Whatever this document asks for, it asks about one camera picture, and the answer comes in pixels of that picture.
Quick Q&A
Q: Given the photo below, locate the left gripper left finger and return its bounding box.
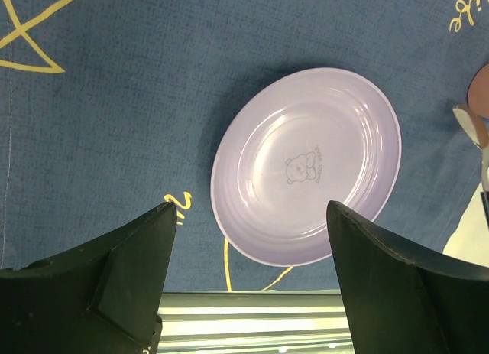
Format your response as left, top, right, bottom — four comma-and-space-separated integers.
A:
1, 202, 177, 353

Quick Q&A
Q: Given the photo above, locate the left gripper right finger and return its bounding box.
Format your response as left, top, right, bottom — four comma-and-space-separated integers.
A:
326, 201, 488, 353

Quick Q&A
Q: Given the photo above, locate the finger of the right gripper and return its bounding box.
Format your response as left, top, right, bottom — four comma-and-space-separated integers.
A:
480, 190, 489, 227

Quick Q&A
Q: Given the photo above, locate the metal spoon teal handle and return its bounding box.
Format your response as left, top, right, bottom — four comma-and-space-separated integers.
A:
452, 105, 488, 192

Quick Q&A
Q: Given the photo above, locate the purple plastic plate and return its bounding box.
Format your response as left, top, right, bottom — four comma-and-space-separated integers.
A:
210, 67, 402, 267

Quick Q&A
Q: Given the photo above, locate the blue embroidered cloth placemat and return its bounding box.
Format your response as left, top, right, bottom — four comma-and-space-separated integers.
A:
1, 0, 488, 292

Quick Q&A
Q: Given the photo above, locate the aluminium mounting rail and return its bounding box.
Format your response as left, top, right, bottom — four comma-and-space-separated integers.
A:
156, 290, 354, 353

